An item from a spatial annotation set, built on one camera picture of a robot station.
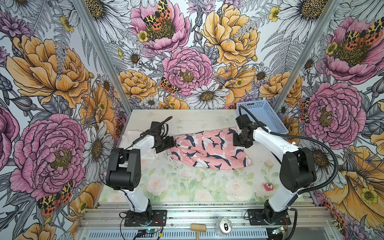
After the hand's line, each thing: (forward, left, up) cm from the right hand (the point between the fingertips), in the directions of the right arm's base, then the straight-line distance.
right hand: (237, 147), depth 90 cm
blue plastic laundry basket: (+39, -29, -9) cm, 49 cm away
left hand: (+3, +40, -4) cm, 41 cm away
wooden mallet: (-38, +25, -7) cm, 46 cm away
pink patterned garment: (+3, +14, -7) cm, 16 cm away
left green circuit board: (-39, +48, -10) cm, 63 cm away
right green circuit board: (-40, -13, -10) cm, 43 cm away
